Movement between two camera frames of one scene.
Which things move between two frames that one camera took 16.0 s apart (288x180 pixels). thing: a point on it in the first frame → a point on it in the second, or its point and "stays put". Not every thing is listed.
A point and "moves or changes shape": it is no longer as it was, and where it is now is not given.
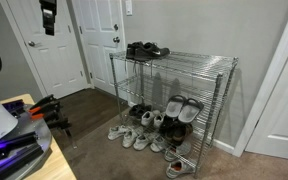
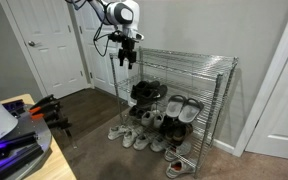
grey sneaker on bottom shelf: (180, 149) stays put
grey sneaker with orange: (177, 168) stays put
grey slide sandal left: (174, 105) stays put
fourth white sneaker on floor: (158, 144) stays put
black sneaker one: (130, 49) moves or changes shape
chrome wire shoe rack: (173, 104) stays put
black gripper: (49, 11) → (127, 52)
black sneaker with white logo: (150, 51) → (146, 93)
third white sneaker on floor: (140, 142) stays put
